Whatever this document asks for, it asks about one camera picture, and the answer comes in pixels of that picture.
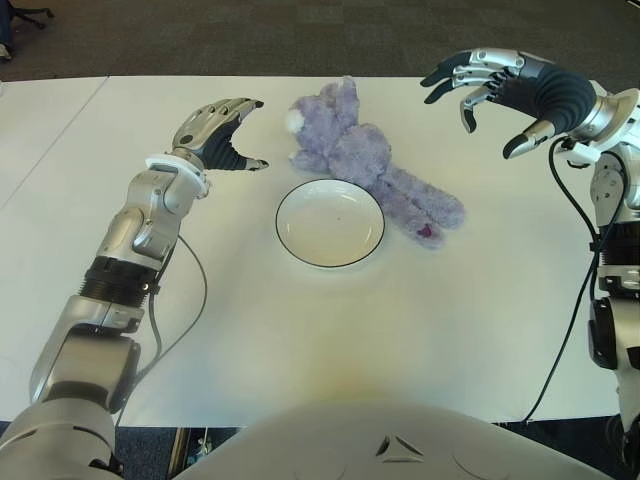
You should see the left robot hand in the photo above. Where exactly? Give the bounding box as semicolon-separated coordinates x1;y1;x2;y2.
172;97;271;174

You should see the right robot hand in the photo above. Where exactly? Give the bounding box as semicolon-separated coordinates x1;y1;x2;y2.
421;47;600;161

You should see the purple plush doll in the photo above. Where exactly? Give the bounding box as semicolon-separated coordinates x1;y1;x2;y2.
286;75;467;251

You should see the white plate black rim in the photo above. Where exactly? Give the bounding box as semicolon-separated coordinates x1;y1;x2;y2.
274;179;387;269

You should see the black office chair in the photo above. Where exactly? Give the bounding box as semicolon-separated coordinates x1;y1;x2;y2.
9;2;55;31

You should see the chrome stand under table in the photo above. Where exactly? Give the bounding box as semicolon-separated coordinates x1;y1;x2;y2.
167;427;246;470

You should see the silver robot torso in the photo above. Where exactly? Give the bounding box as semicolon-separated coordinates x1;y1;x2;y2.
174;398;616;480

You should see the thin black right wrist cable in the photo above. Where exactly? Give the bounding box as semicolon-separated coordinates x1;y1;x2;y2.
522;137;601;424

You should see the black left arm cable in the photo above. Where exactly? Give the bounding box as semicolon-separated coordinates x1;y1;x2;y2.
117;234;209;426

